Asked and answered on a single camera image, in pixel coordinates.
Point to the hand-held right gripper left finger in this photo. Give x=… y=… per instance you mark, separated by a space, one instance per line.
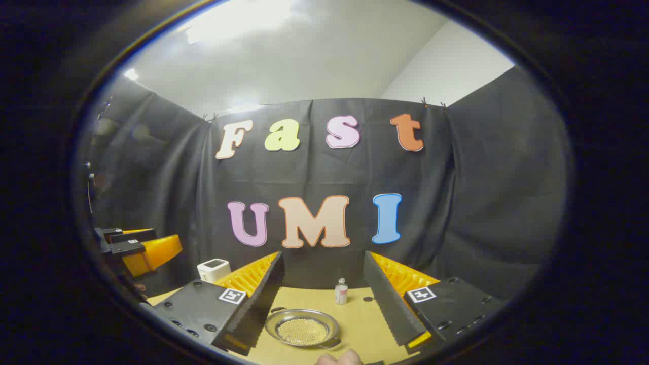
x=263 y=304

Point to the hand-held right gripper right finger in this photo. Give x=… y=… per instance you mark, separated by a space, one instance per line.
x=385 y=304

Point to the small clear bottle white label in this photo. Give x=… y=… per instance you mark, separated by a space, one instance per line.
x=341 y=294

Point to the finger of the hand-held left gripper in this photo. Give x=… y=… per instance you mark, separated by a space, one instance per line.
x=133 y=236
x=152 y=256

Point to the white toaster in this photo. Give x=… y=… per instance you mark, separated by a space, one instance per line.
x=214 y=270

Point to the black backdrop cloth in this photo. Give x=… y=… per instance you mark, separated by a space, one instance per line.
x=314 y=172

